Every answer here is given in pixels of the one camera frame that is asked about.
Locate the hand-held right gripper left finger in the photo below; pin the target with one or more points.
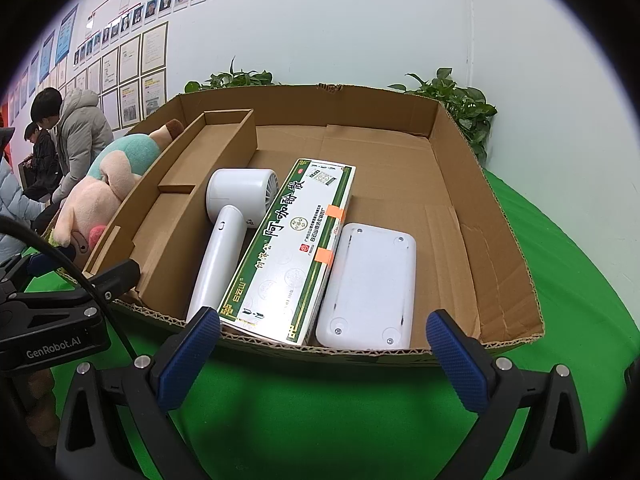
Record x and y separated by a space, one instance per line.
190 355

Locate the large cardboard box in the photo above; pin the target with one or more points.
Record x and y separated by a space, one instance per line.
400 170

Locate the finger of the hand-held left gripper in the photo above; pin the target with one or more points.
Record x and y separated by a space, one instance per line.
45 264
115 280

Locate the group of framed wall certificates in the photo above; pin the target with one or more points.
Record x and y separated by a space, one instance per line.
152 50

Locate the white plastic device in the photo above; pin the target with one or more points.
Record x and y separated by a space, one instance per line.
370 285

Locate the narrow cardboard tray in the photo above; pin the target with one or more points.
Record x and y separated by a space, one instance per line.
200 160

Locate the white wall conduit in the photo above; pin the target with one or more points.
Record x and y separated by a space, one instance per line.
470 25

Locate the pink and teal plush toy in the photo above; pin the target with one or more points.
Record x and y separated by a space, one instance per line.
115 175

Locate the green and white carton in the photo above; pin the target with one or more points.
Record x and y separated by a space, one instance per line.
290 255

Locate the blue wall poster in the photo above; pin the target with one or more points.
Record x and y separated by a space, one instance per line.
46 57
66 35
34 74

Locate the person's left hand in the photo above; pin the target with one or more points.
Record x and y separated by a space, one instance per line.
40 400

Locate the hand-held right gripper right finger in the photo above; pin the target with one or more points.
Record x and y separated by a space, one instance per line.
457 360

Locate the potted green plant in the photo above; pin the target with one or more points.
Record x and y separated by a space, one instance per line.
460 105
235 80

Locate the white hair dryer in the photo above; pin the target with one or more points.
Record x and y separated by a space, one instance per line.
220 240

